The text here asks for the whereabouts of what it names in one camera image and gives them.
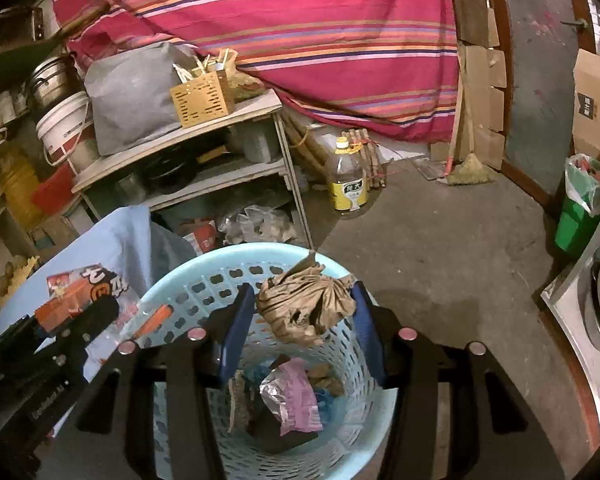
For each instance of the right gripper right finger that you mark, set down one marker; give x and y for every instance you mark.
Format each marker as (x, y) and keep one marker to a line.
(457, 413)

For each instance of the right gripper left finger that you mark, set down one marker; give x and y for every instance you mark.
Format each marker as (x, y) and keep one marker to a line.
(114, 427)

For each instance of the red plastic wrapper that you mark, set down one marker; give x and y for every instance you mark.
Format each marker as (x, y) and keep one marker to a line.
(90, 312)

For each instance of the pink snack wrapper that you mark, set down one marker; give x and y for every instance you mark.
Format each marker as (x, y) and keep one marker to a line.
(289, 396)

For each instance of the brown paper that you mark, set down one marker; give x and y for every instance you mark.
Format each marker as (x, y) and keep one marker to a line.
(303, 304)

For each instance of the patterned snack bag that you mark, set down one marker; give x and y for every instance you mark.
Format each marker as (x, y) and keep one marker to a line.
(239, 405)

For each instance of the green trash bin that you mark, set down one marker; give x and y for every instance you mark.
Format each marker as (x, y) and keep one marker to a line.
(580, 214)

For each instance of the yellow egg tray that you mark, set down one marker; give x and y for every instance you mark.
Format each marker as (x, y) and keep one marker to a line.
(17, 271)

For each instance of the cardboard box under basket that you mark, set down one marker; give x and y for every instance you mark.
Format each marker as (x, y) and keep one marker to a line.
(52, 236)

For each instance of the blue table cloth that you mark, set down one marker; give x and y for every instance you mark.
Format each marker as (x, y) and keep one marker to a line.
(126, 241)

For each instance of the red woven basket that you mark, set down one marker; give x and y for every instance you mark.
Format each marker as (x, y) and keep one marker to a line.
(55, 193)

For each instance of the light blue laundry basket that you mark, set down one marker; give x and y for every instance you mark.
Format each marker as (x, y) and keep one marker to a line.
(359, 419)

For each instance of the cooking oil jug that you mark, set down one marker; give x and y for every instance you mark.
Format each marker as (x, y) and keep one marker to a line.
(18, 181)

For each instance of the white plastic bucket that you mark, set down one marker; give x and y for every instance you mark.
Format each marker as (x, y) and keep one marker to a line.
(68, 135)

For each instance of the grey low shelf cabinet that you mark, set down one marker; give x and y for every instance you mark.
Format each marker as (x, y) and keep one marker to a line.
(208, 173)

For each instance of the straw broom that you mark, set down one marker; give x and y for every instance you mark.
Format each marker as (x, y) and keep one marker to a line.
(471, 171)

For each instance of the oil bottle on floor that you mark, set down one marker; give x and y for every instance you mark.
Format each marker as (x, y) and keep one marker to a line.
(347, 177)

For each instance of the steel cooking pot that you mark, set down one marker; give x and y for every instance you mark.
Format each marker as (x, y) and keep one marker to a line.
(54, 80)

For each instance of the yellow chopstick holder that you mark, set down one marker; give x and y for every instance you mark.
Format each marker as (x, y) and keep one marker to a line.
(204, 93)

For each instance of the cardboard box right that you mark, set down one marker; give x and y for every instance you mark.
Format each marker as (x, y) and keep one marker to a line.
(586, 112)

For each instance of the striped red curtain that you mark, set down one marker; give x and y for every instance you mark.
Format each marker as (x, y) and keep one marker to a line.
(389, 66)

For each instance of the dark wooden door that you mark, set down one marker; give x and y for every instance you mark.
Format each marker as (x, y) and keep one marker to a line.
(541, 40)

